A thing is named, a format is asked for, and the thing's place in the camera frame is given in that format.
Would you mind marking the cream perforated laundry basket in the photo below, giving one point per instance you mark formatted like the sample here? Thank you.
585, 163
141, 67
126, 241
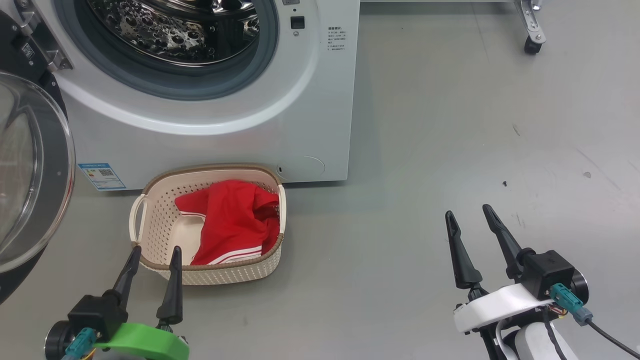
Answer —
160, 220

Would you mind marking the metal cart leg with caster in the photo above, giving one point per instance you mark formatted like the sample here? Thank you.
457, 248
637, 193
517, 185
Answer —
532, 46

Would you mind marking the blue energy label sticker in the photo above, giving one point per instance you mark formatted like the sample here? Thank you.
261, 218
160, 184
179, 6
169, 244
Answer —
102, 176

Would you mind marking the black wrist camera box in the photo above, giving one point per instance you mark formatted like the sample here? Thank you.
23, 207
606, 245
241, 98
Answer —
550, 272
95, 315

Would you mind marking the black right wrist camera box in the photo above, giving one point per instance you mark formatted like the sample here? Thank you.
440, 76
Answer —
550, 272

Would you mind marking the red garment white stripes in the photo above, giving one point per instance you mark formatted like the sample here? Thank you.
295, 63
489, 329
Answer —
230, 220

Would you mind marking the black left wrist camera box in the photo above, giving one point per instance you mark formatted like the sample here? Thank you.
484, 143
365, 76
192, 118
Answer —
95, 315

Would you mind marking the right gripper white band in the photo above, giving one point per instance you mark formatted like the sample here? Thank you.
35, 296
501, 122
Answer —
495, 305

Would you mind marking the round glass washing machine door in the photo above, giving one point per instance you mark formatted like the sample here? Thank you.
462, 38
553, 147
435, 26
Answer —
30, 175

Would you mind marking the white washing machine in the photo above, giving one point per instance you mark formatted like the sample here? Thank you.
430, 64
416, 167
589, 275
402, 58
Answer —
300, 100

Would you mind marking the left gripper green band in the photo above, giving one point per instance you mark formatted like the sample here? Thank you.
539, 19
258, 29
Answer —
145, 342

